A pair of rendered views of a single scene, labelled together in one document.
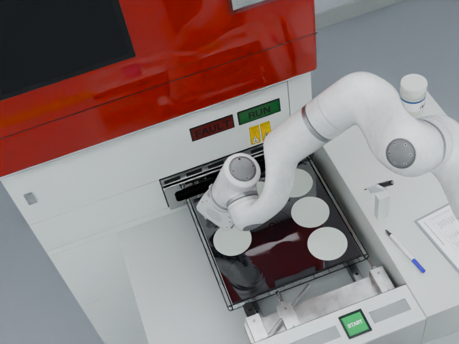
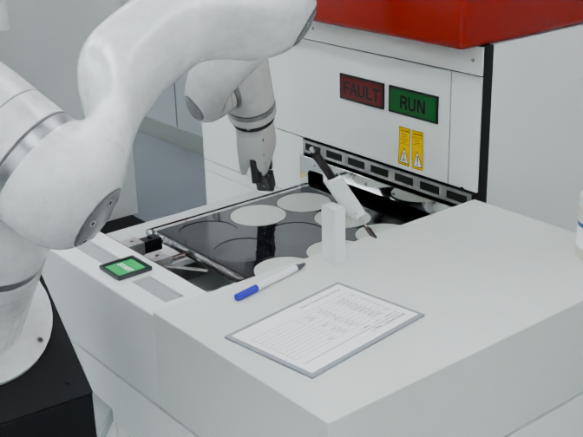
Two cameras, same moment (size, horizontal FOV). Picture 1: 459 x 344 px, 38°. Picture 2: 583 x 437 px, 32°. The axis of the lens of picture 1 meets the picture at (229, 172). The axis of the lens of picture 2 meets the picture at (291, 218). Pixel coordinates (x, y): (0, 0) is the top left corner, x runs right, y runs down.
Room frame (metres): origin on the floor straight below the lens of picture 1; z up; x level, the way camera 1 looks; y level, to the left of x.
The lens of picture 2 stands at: (0.24, -1.48, 1.55)
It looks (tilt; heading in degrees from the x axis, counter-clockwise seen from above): 21 degrees down; 62
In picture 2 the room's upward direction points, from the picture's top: 2 degrees counter-clockwise
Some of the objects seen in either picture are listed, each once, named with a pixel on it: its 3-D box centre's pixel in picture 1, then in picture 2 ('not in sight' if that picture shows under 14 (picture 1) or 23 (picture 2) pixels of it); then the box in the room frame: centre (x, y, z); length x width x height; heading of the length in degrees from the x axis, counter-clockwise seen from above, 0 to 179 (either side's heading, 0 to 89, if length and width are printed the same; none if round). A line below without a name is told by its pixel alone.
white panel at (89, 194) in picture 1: (170, 161); (321, 118); (1.18, 0.15, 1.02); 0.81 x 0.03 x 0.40; 100
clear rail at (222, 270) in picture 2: (299, 282); (208, 264); (0.82, -0.11, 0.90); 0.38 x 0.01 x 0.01; 100
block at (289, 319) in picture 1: (289, 319); (144, 267); (0.72, -0.07, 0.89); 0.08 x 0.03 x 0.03; 10
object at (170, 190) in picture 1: (240, 172); (378, 204); (1.20, -0.03, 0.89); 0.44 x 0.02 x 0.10; 100
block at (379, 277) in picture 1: (383, 284); not in sight; (0.77, -0.31, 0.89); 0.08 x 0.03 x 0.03; 10
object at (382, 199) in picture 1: (378, 194); (342, 214); (0.93, -0.34, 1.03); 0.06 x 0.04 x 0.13; 10
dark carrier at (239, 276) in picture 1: (272, 226); (295, 234); (1.00, -0.08, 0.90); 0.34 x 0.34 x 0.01; 10
